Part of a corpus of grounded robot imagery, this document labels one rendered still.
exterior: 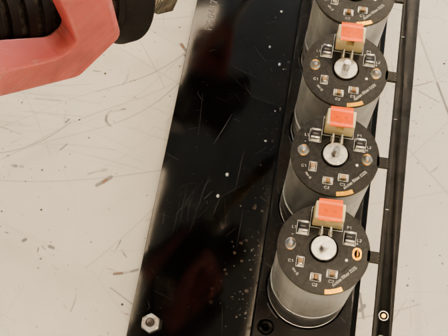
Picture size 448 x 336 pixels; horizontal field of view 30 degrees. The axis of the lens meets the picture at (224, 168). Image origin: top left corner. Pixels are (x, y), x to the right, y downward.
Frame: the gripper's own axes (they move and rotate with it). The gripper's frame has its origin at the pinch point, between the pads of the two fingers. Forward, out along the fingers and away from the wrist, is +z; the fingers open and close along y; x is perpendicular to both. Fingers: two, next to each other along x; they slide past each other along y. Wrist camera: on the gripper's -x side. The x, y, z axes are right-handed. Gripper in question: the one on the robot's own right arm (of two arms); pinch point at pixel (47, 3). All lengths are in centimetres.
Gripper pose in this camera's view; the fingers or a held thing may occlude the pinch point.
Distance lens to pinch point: 18.5
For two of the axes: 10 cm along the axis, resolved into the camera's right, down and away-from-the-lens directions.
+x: -7.3, 6.5, 2.1
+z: 3.6, 1.1, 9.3
